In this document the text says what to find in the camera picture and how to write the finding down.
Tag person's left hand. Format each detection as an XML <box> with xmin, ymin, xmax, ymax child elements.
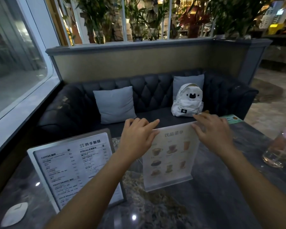
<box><xmin>116</xmin><ymin>117</ymin><xmax>160</xmax><ymax>163</ymax></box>

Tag person's right hand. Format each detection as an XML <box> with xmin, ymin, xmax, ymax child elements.
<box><xmin>190</xmin><ymin>110</ymin><xmax>237</xmax><ymax>158</ymax></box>

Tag clear acrylic drinks menu stand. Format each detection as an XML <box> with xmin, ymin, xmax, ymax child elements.
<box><xmin>142</xmin><ymin>121</ymin><xmax>201</xmax><ymax>192</ymax></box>

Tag person's left forearm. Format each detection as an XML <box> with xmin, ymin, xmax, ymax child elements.
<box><xmin>44</xmin><ymin>150</ymin><xmax>143</xmax><ymax>229</ymax></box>

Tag person's right forearm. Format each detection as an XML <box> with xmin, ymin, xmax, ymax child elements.
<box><xmin>217</xmin><ymin>145</ymin><xmax>286</xmax><ymax>229</ymax></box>

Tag large grey cushion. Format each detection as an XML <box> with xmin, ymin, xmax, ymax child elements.
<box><xmin>93</xmin><ymin>86</ymin><xmax>137</xmax><ymax>124</ymax></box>

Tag dark tufted sofa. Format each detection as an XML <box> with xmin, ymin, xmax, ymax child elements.
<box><xmin>35</xmin><ymin>69</ymin><xmax>259</xmax><ymax>142</ymax></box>

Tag white backpack with cat print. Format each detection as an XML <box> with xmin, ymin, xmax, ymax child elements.
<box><xmin>171</xmin><ymin>83</ymin><xmax>204</xmax><ymax>117</ymax></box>

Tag green card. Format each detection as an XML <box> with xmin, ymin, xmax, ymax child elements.
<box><xmin>220</xmin><ymin>114</ymin><xmax>244</xmax><ymax>124</ymax></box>

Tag small grey cushion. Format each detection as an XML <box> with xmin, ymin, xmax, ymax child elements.
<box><xmin>173</xmin><ymin>74</ymin><xmax>205</xmax><ymax>101</ymax></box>

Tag grey partition ledge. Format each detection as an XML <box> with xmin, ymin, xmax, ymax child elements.
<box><xmin>45</xmin><ymin>38</ymin><xmax>273</xmax><ymax>86</ymax></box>

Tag metal framed white menu stand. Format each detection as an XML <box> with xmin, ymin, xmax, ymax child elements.
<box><xmin>27</xmin><ymin>128</ymin><xmax>127</xmax><ymax>214</ymax></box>

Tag clear bottle with pink lid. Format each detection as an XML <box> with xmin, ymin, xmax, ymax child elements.
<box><xmin>262</xmin><ymin>122</ymin><xmax>286</xmax><ymax>169</ymax></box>

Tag glass vase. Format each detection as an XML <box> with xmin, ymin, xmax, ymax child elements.
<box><xmin>94</xmin><ymin>30</ymin><xmax>106</xmax><ymax>45</ymax></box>

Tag leafy green potted plant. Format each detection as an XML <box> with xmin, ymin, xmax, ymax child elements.
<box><xmin>125</xmin><ymin>0</ymin><xmax>159</xmax><ymax>42</ymax></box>

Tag red leafed plant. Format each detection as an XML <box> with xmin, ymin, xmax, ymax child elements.
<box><xmin>178</xmin><ymin>6</ymin><xmax>211</xmax><ymax>38</ymax></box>

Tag tall green bamboo plant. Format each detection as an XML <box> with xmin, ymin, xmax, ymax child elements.
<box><xmin>75</xmin><ymin>0</ymin><xmax>111</xmax><ymax>36</ymax></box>

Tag bushy green plant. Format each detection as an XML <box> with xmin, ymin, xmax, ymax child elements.
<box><xmin>208</xmin><ymin>0</ymin><xmax>273</xmax><ymax>39</ymax></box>

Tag yellow box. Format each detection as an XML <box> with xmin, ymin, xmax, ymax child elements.
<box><xmin>268</xmin><ymin>23</ymin><xmax>285</xmax><ymax>35</ymax></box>

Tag large glass window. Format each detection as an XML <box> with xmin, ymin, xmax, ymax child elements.
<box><xmin>0</xmin><ymin>0</ymin><xmax>54</xmax><ymax>122</ymax></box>

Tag white plastic crate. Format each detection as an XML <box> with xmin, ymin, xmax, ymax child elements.
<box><xmin>259</xmin><ymin>7</ymin><xmax>277</xmax><ymax>29</ymax></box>

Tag white oval device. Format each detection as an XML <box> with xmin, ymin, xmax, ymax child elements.
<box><xmin>0</xmin><ymin>202</ymin><xmax>29</xmax><ymax>228</ymax></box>

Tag white lattice window frame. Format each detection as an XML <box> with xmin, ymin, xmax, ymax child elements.
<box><xmin>51</xmin><ymin>0</ymin><xmax>217</xmax><ymax>47</ymax></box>

